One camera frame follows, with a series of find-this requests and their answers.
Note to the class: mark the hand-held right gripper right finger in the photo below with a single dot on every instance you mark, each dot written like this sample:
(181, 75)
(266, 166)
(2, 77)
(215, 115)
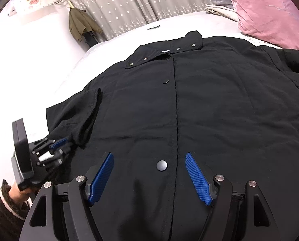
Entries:
(198, 178)

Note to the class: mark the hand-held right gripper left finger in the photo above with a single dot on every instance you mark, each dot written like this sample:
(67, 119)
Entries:
(101, 175)

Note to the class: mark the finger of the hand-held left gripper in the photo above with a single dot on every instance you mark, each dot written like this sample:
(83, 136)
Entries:
(59, 143)
(61, 152)

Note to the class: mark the black jacket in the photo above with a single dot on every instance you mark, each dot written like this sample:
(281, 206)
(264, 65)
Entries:
(214, 105)

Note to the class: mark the person's left hand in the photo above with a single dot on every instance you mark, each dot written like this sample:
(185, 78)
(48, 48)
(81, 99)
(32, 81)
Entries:
(16, 191)

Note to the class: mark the olive green hanging jacket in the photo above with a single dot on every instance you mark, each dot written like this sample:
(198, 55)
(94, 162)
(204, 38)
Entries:
(81, 22)

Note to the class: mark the air conditioner with printed cover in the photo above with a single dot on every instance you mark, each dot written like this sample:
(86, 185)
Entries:
(34, 2)

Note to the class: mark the floral printed bedsheet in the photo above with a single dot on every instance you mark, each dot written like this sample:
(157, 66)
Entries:
(256, 42)

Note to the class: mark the small black flat device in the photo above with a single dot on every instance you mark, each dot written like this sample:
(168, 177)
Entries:
(153, 27)

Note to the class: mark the grey star-patterned curtain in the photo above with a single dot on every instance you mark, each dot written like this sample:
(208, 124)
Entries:
(127, 2)

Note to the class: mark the beige folded cloth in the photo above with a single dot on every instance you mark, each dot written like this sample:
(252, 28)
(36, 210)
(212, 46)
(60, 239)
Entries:
(222, 12)

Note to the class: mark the pink velvet pillow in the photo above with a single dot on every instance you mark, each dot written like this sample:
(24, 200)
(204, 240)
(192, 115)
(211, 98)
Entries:
(265, 12)

